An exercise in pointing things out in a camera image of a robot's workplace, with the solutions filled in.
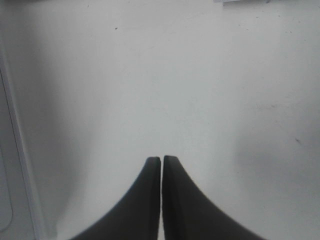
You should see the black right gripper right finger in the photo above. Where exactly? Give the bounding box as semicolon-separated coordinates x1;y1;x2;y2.
162;155;261;240

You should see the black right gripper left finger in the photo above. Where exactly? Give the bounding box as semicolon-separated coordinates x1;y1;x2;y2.
74;157;161;240

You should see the white microwave oven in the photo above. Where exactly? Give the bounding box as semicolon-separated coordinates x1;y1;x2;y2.
0;45;39;240

